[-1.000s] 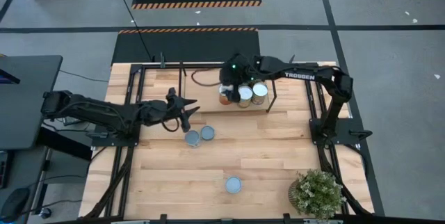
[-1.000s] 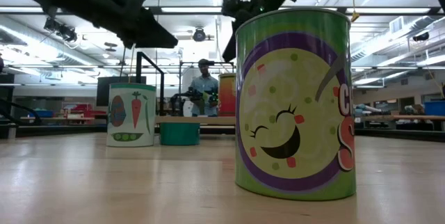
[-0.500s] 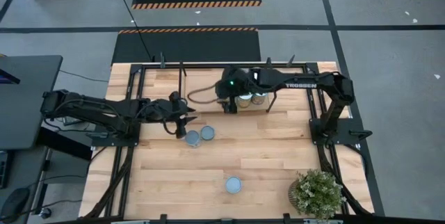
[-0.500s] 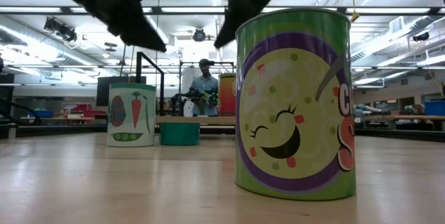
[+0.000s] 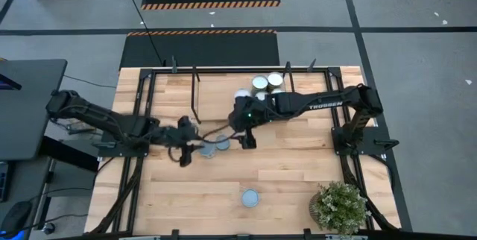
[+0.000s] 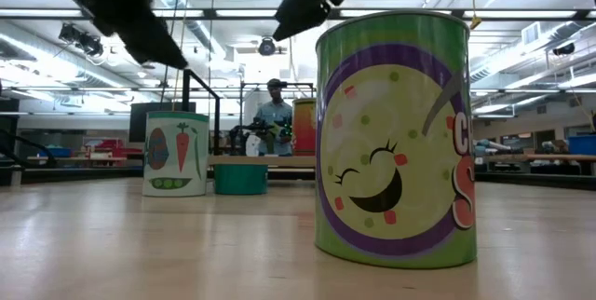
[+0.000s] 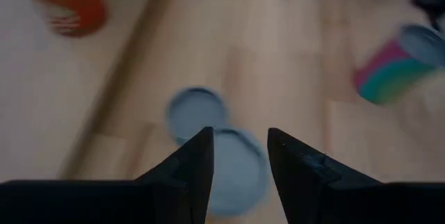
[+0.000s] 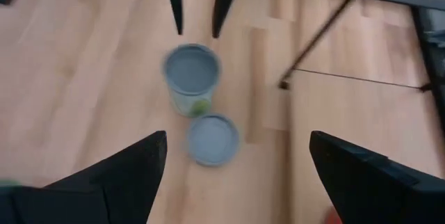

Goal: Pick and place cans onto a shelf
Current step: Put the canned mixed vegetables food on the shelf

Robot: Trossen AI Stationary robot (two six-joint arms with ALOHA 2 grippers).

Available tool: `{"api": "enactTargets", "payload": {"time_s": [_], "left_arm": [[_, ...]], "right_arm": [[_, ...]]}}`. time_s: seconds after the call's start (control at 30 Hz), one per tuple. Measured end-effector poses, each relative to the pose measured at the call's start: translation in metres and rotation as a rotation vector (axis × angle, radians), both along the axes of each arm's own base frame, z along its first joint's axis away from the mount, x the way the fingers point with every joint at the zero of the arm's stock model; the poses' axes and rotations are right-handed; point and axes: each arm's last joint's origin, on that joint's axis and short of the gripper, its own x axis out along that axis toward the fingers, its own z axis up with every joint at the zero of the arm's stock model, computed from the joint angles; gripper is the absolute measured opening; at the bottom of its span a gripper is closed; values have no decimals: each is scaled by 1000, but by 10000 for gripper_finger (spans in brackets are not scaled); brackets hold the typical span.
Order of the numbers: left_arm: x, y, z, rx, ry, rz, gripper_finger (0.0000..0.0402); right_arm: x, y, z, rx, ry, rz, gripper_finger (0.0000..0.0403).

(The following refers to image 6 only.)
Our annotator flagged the white vegetables can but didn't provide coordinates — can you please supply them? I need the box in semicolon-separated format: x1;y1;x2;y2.
142;110;210;198

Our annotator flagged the orange red corn can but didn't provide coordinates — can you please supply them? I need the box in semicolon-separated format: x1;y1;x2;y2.
291;97;318;157

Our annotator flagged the green soup can smiling face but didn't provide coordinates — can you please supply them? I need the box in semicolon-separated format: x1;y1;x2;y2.
314;8;479;271

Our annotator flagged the black ceiling lamp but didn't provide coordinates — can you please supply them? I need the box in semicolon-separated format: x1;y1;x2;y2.
552;42;576;57
58;22;104;58

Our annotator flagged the person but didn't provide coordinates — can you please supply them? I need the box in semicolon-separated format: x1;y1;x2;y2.
253;77;295;157

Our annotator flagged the white cylindrical tank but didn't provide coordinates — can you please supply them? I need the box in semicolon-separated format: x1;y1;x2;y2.
242;89;267;129

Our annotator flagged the red crate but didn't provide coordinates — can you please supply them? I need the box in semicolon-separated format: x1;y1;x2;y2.
83;138;143;161

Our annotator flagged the teal bowl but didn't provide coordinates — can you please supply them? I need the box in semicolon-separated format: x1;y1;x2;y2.
213;163;269;197

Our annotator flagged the long wooden table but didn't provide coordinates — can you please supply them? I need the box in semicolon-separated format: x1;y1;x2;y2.
474;152;596;163

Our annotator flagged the blue plastic bin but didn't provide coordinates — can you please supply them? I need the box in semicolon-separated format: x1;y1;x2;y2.
567;134;596;156

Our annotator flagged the black cable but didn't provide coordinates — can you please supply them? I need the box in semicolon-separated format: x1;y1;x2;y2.
160;0;183;103

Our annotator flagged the black round camera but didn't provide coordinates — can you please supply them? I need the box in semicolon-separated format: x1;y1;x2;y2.
257;36;278;58

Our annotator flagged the black metal frame bar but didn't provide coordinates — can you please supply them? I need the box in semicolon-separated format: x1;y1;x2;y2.
0;7;596;22

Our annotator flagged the wooden shelf with black frame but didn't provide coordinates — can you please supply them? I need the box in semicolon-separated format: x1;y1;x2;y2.
181;68;318;169

